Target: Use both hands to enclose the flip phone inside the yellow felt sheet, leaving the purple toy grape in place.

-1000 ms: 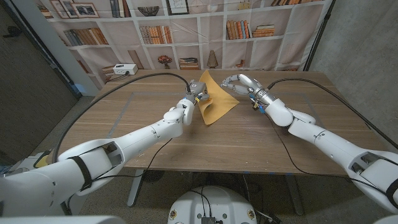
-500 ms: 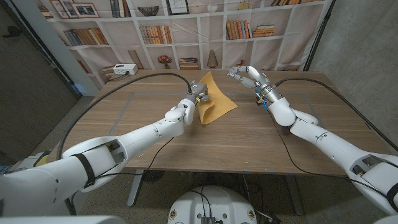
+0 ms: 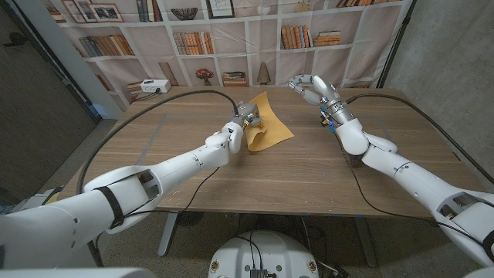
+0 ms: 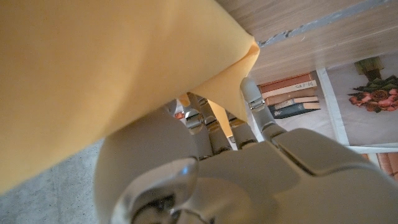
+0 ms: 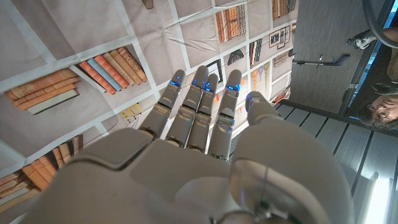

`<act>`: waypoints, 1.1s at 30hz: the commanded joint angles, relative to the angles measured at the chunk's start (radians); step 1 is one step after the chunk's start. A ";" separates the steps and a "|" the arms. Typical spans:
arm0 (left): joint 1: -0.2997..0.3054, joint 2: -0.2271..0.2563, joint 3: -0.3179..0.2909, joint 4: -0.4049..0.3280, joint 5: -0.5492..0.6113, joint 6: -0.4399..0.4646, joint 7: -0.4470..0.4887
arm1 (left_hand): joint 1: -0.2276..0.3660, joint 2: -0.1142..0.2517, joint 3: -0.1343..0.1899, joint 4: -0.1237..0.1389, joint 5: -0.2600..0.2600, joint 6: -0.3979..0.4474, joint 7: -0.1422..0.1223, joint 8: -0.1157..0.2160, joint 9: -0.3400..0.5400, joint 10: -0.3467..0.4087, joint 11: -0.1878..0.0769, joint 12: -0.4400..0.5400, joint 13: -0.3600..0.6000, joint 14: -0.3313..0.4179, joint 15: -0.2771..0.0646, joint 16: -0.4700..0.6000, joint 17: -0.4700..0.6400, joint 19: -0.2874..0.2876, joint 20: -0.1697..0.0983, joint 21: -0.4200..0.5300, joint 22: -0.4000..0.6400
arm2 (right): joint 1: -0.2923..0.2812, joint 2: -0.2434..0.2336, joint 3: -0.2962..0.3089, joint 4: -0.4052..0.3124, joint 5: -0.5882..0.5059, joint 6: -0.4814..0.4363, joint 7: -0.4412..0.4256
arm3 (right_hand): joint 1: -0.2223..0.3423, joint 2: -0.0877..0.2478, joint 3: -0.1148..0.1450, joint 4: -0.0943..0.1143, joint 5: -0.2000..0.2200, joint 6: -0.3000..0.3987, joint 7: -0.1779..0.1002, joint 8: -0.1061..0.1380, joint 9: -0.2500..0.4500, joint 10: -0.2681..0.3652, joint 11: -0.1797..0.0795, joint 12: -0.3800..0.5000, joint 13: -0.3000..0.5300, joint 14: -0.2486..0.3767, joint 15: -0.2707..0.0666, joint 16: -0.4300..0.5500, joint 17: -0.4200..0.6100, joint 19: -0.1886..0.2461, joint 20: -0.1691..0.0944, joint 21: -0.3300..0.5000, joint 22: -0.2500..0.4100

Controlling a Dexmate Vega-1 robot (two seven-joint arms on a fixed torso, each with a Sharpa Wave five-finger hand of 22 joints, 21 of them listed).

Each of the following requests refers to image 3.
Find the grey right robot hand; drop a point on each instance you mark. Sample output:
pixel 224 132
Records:
pixel 328 96

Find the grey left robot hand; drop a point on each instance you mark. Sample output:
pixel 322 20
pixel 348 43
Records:
pixel 247 114

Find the yellow felt sheet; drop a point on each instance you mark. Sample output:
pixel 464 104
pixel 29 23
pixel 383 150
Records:
pixel 272 129

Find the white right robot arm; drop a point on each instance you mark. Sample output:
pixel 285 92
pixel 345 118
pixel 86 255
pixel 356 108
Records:
pixel 417 177

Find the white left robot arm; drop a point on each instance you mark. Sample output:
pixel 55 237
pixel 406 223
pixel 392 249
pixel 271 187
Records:
pixel 135 193

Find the black backdrop stand pole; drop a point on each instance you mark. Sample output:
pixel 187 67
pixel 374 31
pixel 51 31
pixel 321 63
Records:
pixel 386 71

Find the printed bookshelf backdrop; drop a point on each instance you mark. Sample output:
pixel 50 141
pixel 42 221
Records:
pixel 262 42

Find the white power strip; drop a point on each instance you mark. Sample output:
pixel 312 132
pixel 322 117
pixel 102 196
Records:
pixel 155 85

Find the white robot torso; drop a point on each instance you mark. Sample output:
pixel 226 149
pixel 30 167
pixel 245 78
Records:
pixel 266 251

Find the grey table leg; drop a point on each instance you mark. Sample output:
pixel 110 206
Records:
pixel 168 235
pixel 366 243

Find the yellow black floor object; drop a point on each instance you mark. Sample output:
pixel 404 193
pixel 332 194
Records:
pixel 52 197

